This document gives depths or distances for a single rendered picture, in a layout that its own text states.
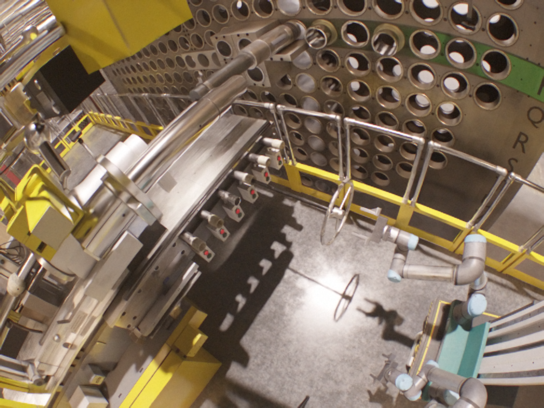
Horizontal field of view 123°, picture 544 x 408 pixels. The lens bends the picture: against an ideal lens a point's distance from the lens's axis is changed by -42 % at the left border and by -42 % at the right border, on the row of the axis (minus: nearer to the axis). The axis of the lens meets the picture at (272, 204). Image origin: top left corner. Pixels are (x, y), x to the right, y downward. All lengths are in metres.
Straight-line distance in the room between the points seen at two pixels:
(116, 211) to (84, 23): 0.79
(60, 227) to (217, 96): 0.88
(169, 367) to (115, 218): 1.04
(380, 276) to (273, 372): 1.13
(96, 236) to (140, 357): 1.07
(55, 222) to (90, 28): 0.54
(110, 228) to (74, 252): 0.39
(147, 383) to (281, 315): 1.14
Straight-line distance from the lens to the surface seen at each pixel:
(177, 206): 1.63
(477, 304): 1.58
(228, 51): 2.72
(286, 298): 2.09
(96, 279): 1.37
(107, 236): 1.03
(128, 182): 0.92
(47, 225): 0.75
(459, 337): 1.75
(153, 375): 1.80
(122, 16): 0.28
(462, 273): 1.20
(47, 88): 0.39
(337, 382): 2.00
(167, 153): 1.08
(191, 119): 1.15
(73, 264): 1.38
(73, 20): 0.34
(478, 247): 1.25
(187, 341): 1.65
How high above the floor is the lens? 1.99
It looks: 52 degrees down
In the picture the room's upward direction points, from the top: 23 degrees counter-clockwise
